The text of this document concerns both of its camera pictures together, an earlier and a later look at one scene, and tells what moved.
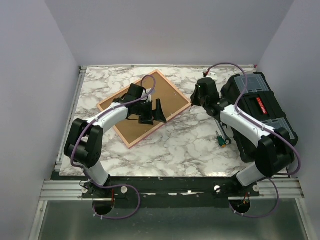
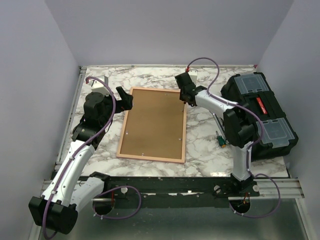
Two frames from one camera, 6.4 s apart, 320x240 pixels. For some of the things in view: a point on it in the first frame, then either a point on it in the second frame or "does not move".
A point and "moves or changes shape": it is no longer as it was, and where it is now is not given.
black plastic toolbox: (252, 94) does not move
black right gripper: (193, 98) → (180, 95)
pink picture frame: (105, 103) moves or changes shape
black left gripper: (157, 114) → (124, 104)
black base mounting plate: (170, 192) does not move
